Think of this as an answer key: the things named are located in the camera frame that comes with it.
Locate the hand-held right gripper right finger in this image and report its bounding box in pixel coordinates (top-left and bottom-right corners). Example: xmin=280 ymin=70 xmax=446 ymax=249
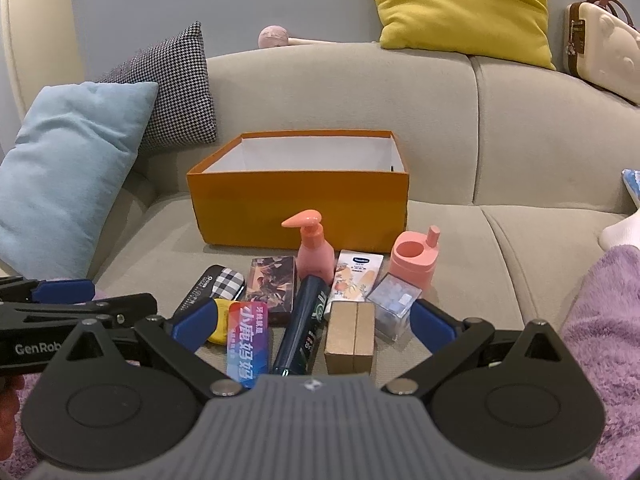
xmin=384 ymin=299 xmax=576 ymax=396

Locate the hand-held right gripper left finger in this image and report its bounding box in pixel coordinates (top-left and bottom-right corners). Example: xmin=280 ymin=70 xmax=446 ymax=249
xmin=47 ymin=299 xmax=246 ymax=398

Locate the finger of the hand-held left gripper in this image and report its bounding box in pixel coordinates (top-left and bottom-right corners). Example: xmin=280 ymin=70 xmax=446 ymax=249
xmin=0 ymin=294 xmax=157 ymax=333
xmin=0 ymin=276 xmax=96 ymax=306

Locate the yellow tape measure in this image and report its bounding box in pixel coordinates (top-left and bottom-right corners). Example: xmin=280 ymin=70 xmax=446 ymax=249
xmin=207 ymin=298 xmax=236 ymax=346

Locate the clear plastic box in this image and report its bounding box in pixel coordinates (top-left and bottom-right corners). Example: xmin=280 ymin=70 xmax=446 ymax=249
xmin=366 ymin=272 xmax=418 ymax=343

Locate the black plaid case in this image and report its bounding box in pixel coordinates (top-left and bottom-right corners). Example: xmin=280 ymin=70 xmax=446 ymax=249
xmin=172 ymin=264 xmax=247 ymax=318

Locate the blue and pink card pack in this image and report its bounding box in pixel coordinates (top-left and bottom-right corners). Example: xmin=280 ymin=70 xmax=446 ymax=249
xmin=226 ymin=302 xmax=273 ymax=391

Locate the pink container with spout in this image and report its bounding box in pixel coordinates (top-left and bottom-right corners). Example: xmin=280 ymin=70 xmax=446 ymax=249
xmin=390 ymin=226 xmax=442 ymax=293

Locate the brown cardboard box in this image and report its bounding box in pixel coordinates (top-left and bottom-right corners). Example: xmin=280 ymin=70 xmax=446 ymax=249
xmin=324 ymin=301 xmax=376 ymax=375

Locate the dark picture box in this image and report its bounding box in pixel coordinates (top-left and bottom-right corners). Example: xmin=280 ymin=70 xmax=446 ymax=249
xmin=245 ymin=255 xmax=298 ymax=326

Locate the white hand cream tube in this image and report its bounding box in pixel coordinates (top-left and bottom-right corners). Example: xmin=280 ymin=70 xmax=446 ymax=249
xmin=322 ymin=250 xmax=385 ymax=321

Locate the dark blue tube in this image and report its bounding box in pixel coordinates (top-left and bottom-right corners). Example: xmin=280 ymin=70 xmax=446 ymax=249
xmin=270 ymin=274 xmax=331 ymax=377

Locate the pink pump bottle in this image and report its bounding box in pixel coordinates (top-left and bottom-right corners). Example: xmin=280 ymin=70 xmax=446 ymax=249
xmin=281 ymin=209 xmax=336 ymax=286

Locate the orange cardboard box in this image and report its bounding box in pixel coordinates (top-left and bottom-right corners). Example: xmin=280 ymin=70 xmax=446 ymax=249
xmin=186 ymin=130 xmax=411 ymax=253

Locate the light blue pillow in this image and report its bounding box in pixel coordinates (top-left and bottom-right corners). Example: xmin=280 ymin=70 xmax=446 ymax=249
xmin=0 ymin=81 xmax=160 ymax=281

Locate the purple fleece blanket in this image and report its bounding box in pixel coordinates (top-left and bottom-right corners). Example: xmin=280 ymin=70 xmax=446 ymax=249
xmin=0 ymin=245 xmax=640 ymax=480

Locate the white sock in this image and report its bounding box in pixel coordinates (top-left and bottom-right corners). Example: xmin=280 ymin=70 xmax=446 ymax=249
xmin=600 ymin=207 xmax=640 ymax=251

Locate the houndstooth pillow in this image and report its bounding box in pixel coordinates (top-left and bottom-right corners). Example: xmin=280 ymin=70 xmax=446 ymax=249
xmin=95 ymin=21 xmax=218 ymax=153

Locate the blue patterned pillow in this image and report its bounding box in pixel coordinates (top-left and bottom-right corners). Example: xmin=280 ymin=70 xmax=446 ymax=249
xmin=621 ymin=168 xmax=640 ymax=209

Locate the beige sofa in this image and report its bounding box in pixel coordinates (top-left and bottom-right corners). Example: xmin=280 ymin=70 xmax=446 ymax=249
xmin=0 ymin=39 xmax=640 ymax=376

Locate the pink massage hammer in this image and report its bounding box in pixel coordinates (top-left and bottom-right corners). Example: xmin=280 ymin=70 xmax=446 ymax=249
xmin=258 ymin=25 xmax=321 ymax=50

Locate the yellow pillow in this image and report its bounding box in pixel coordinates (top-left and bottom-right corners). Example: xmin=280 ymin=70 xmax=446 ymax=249
xmin=366 ymin=0 xmax=557 ymax=71

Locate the white brown handbag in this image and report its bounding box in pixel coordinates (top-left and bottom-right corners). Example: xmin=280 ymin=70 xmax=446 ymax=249
xmin=564 ymin=0 xmax=640 ymax=107

